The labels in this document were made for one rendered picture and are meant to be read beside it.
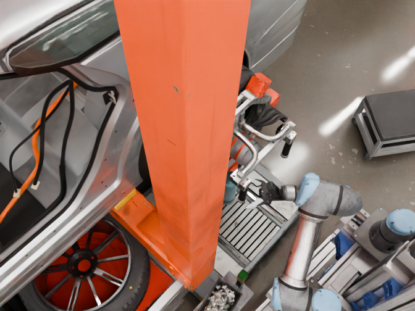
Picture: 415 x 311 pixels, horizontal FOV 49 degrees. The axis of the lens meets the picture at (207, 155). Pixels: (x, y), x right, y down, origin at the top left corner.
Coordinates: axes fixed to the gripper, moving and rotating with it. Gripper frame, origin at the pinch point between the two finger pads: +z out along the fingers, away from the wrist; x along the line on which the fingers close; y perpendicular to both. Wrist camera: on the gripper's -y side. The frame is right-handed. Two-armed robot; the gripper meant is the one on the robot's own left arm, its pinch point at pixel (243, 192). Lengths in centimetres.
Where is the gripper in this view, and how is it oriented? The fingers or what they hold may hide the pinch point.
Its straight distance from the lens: 217.6
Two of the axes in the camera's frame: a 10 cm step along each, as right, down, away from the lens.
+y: -0.2, 4.7, 8.8
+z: -10.0, 0.3, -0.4
